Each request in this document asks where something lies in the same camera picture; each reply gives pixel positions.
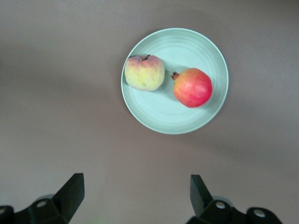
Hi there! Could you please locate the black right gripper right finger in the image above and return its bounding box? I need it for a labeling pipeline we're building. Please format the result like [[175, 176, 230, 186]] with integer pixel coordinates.
[[185, 174, 285, 224]]

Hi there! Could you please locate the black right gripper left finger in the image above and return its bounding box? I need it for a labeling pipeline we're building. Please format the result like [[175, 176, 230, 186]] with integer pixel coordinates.
[[0, 173, 85, 224]]

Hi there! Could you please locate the red apple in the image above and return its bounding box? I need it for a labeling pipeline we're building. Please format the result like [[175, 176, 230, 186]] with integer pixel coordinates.
[[171, 68, 213, 109]]

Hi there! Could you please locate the yellow pink peach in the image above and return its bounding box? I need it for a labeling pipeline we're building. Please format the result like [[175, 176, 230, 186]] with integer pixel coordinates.
[[124, 54, 165, 92]]

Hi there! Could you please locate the light green plate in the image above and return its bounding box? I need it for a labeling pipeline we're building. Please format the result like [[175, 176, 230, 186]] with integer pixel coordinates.
[[121, 28, 229, 135]]

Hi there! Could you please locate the brown table cover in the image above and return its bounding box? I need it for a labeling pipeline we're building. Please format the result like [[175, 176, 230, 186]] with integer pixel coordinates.
[[0, 0, 299, 224]]

